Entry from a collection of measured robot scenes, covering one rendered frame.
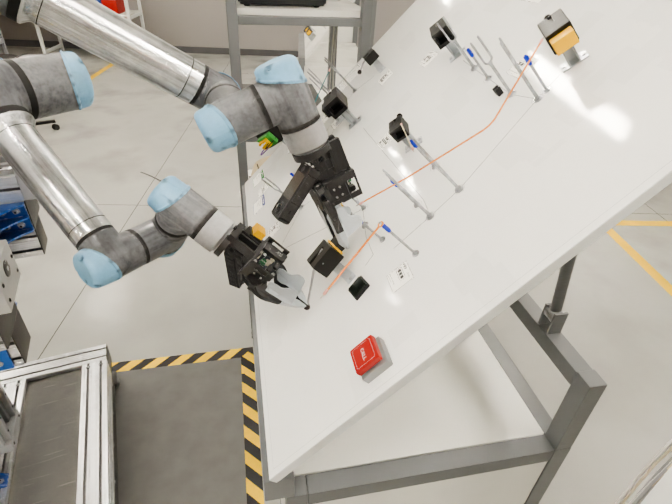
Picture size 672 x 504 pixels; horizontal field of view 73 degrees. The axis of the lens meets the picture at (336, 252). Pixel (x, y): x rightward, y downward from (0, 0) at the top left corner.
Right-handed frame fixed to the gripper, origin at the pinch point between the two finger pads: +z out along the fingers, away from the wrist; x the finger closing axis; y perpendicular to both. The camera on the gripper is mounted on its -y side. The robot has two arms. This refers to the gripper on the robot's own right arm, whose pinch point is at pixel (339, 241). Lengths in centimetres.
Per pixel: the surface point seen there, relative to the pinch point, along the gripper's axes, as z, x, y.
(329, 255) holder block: 0.5, -2.1, -3.3
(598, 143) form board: -9.2, -27.8, 37.0
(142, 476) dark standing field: 80, 57, -92
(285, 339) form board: 16.5, 2.6, -19.1
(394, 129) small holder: -10.9, 12.0, 23.5
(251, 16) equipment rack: -39, 87, 20
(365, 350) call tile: 7.4, -22.6, -7.5
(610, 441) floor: 153, 10, 73
